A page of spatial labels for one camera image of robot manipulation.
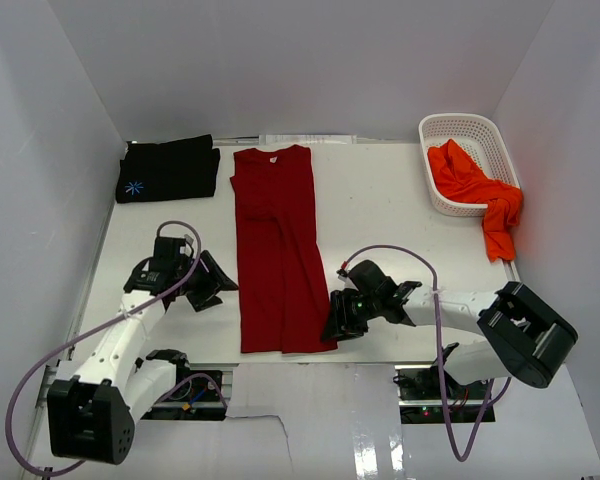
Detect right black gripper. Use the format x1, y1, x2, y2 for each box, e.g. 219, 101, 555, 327
321, 290, 381, 342

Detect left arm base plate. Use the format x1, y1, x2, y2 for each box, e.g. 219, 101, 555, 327
142, 369, 226, 421

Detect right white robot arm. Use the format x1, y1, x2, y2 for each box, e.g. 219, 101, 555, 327
321, 260, 578, 399

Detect white plastic basket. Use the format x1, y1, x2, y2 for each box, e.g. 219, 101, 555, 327
418, 113, 520, 217

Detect red t shirt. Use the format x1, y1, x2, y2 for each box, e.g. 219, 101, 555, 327
230, 145, 337, 354

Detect folded black t shirt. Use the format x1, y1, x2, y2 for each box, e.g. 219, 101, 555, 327
115, 134, 221, 204

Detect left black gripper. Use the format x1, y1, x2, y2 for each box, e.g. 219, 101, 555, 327
175, 249, 238, 311

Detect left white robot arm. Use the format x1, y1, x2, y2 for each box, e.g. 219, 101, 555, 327
46, 237, 238, 465

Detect orange t shirt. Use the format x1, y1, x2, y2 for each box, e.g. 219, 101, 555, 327
427, 139, 523, 262

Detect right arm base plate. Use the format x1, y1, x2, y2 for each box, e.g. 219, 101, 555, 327
393, 367, 487, 425

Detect white papers at back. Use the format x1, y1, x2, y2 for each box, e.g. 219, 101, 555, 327
259, 134, 357, 146

